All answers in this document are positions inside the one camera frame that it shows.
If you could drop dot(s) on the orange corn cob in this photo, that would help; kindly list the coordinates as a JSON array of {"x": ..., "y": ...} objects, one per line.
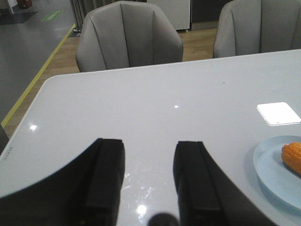
[{"x": 291, "y": 156}]

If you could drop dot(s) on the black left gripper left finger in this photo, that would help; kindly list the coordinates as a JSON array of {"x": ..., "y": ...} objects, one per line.
[{"x": 85, "y": 192}]

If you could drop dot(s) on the grey chair on right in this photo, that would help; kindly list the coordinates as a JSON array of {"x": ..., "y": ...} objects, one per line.
[{"x": 258, "y": 26}]

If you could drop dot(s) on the light blue plate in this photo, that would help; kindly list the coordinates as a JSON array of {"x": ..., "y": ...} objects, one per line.
[{"x": 278, "y": 178}]

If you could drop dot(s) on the grey chair on left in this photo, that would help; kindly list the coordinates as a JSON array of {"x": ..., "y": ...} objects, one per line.
[{"x": 127, "y": 34}]

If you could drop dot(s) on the grey chair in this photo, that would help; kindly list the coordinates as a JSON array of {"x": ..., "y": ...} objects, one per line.
[
  {"x": 258, "y": 26},
  {"x": 127, "y": 34}
]

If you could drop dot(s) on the white refrigerator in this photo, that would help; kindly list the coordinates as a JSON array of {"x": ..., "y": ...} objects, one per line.
[{"x": 177, "y": 11}]

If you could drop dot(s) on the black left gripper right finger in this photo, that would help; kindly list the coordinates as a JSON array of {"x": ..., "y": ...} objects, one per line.
[{"x": 206, "y": 196}]

